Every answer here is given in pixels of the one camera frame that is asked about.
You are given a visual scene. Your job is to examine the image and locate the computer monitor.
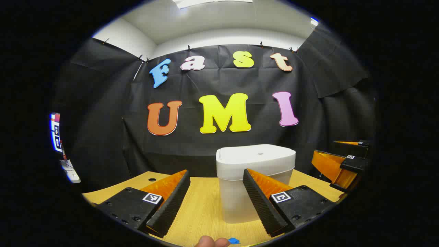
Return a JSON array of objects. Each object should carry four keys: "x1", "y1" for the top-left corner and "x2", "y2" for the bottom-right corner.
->
[{"x1": 50, "y1": 113, "x2": 63, "y2": 153}]

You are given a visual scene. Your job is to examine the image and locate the large ceiling light panel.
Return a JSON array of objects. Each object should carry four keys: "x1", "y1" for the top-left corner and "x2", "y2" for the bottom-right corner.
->
[{"x1": 173, "y1": 0, "x2": 253, "y2": 9}]

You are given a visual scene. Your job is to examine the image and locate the white desktop garbage bin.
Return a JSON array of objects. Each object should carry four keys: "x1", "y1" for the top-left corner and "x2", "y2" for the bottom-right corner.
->
[{"x1": 216, "y1": 144, "x2": 296, "y2": 224}]

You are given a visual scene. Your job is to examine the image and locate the black backdrop cloth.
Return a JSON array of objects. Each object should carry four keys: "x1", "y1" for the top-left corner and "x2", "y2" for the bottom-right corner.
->
[{"x1": 51, "y1": 24, "x2": 378, "y2": 192}]

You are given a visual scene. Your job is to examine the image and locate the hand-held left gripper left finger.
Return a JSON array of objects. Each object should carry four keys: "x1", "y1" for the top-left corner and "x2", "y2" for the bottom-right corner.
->
[{"x1": 96, "y1": 169, "x2": 191, "y2": 238}]

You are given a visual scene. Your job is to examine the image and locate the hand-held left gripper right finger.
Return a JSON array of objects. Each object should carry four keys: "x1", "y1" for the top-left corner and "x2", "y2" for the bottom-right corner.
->
[{"x1": 242, "y1": 168, "x2": 336, "y2": 238}]

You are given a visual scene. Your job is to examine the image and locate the wooden desktop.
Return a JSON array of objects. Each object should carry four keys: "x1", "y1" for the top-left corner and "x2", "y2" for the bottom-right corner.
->
[{"x1": 82, "y1": 169, "x2": 345, "y2": 247}]

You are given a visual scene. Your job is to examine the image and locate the white side table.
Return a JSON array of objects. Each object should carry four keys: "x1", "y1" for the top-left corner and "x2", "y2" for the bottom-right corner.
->
[{"x1": 60, "y1": 160, "x2": 81, "y2": 183}]

